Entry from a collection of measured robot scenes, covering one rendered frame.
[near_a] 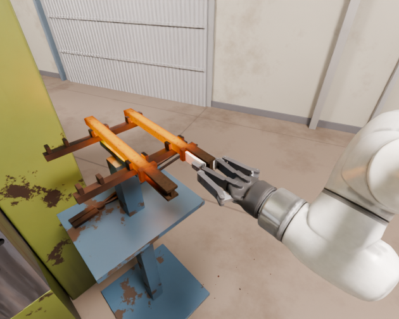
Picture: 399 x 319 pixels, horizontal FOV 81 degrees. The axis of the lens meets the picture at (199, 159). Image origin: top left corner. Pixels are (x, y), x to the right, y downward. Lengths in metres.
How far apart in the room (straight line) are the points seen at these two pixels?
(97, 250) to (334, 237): 0.61
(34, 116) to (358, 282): 0.87
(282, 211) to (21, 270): 0.75
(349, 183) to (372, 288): 0.15
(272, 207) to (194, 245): 1.12
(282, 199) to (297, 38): 2.33
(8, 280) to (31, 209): 0.24
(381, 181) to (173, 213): 0.59
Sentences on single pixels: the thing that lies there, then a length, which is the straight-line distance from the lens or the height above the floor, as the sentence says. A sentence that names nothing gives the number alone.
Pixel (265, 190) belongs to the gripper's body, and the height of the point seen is 0.98.
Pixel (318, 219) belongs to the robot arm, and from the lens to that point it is 0.42.
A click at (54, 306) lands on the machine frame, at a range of 1.10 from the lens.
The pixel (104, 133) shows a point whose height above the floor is 0.95.
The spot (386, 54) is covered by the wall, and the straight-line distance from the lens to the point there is 2.76.
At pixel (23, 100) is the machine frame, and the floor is 1.02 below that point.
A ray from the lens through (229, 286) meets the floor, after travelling 1.42.
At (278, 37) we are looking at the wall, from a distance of 2.70.
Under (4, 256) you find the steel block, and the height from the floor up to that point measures 0.71.
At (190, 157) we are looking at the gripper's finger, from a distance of 0.58.
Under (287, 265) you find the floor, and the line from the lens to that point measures 1.55.
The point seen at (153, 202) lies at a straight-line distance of 0.84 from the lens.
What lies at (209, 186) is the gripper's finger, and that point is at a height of 0.94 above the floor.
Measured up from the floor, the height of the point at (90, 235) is 0.68.
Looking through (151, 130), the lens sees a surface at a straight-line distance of 0.70.
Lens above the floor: 1.29
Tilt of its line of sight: 38 degrees down
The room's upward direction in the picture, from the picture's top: straight up
